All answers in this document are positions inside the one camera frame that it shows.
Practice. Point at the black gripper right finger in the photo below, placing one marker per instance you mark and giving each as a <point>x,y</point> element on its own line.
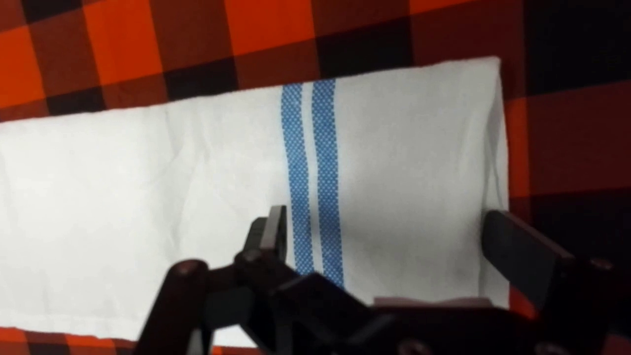
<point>559,288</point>

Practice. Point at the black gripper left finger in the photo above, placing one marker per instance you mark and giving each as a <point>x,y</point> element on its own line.
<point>198,302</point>

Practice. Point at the white cloth with blue stripes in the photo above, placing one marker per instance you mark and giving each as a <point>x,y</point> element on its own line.
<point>165,198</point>

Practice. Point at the red black plaid tablecloth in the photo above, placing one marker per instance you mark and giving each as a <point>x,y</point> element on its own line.
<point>198,40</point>

